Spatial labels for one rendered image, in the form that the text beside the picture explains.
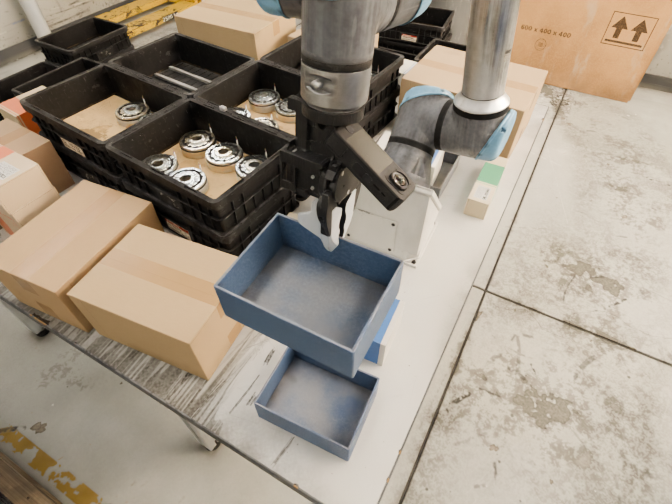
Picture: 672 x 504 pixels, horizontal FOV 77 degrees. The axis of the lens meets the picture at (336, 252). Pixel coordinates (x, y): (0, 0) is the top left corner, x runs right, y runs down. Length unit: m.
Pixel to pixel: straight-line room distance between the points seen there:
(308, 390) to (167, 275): 0.38
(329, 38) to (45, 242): 0.87
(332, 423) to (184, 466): 0.87
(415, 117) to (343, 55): 0.60
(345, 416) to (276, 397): 0.15
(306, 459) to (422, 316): 0.41
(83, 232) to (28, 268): 0.13
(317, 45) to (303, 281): 0.32
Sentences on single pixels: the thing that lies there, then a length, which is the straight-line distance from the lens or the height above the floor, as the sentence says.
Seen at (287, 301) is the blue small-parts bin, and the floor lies 1.07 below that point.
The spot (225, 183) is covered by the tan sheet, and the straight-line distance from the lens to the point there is 1.19.
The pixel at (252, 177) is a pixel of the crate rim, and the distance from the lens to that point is 1.03.
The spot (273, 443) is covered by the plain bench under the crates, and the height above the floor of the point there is 0.70.
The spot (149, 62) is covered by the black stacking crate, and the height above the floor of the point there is 0.88.
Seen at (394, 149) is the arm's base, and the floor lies 0.98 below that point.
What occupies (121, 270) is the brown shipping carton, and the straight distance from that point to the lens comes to 1.01.
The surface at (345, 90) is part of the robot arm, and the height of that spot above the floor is 1.35.
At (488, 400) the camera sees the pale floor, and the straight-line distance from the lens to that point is 1.78.
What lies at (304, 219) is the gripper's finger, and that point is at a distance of 0.57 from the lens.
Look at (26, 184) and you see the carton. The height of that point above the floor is 0.89.
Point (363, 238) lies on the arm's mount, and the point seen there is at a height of 0.74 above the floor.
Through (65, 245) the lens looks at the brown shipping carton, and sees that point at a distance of 1.12.
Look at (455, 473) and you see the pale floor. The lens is 1.65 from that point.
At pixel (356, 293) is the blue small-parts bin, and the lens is 0.61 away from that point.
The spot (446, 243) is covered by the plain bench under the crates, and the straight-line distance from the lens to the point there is 1.20.
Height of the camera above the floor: 1.56
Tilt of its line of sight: 49 degrees down
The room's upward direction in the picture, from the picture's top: straight up
